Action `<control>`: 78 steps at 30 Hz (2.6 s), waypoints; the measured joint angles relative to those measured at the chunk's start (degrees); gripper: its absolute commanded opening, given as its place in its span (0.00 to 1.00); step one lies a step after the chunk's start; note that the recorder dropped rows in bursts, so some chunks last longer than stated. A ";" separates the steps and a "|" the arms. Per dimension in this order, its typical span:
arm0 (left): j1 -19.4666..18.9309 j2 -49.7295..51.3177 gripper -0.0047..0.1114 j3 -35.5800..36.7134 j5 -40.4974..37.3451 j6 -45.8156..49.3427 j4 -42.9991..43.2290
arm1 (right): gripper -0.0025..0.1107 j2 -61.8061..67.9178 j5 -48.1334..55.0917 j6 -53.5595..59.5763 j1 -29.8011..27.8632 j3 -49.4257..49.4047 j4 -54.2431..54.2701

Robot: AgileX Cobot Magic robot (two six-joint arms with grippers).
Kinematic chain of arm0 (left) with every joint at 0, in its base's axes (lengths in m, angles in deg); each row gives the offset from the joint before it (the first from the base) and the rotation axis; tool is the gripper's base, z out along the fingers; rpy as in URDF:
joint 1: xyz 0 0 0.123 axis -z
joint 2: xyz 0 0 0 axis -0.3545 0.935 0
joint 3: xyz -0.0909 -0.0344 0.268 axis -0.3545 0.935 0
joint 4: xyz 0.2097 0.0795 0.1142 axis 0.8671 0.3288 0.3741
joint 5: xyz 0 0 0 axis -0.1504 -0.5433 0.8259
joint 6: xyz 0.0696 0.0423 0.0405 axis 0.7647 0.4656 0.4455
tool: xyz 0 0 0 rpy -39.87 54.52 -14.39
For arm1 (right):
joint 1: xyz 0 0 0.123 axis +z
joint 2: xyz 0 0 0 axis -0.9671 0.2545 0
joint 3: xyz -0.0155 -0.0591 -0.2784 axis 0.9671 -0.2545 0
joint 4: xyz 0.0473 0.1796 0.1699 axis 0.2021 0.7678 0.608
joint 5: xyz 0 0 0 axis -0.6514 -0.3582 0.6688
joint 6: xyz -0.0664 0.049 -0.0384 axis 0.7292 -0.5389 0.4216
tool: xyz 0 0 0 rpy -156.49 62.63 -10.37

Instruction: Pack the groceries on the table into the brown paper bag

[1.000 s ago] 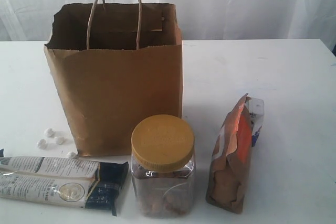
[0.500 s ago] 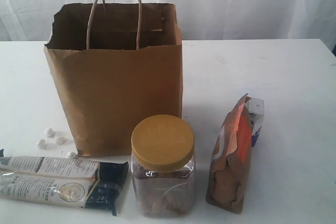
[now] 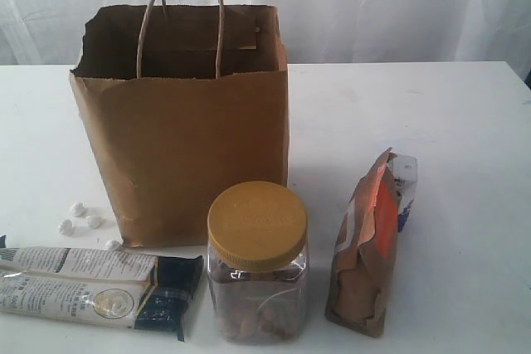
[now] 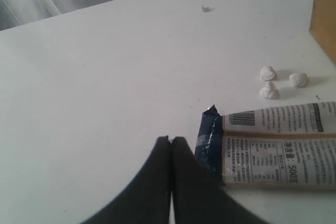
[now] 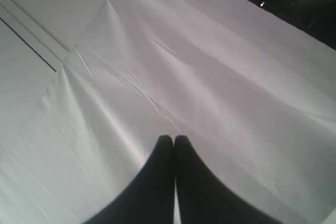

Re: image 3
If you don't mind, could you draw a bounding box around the brown paper bag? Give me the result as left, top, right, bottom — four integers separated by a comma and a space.
70, 0, 289, 248

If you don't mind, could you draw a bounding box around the small white candy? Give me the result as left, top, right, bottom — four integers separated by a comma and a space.
105, 240, 122, 251

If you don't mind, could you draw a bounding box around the clear jar with yellow lid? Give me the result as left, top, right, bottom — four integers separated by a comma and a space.
207, 181, 309, 344

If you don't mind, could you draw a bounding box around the white and blue milk carton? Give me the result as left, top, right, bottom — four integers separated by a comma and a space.
388, 154, 418, 232

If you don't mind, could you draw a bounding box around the brown paper pouch orange label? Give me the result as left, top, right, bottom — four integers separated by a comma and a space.
325, 148, 398, 337

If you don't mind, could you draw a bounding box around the white candy right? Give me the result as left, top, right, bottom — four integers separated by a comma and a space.
85, 215, 104, 229

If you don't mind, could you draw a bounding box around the white candy top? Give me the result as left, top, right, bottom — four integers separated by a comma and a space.
69, 202, 87, 217

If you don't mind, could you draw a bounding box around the lower white noodle package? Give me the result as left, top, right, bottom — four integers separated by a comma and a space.
1, 269, 190, 342

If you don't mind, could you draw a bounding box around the white candy left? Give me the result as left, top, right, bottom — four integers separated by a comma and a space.
58, 219, 75, 236

